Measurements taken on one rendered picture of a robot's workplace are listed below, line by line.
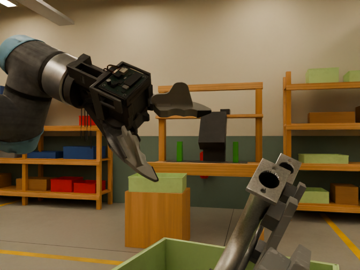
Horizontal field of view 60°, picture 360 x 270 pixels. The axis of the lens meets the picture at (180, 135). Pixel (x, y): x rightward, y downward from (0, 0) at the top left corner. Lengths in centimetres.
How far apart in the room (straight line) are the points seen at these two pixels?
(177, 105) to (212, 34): 530
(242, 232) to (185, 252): 37
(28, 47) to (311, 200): 473
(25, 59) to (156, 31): 550
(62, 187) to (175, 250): 515
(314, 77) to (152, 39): 288
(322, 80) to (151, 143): 299
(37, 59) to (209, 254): 58
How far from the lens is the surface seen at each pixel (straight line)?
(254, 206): 45
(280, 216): 46
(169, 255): 87
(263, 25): 576
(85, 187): 569
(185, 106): 49
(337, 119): 505
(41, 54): 54
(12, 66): 58
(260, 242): 65
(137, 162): 41
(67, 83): 50
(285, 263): 30
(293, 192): 63
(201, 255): 83
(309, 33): 577
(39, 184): 625
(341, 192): 513
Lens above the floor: 123
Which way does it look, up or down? level
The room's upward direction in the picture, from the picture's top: straight up
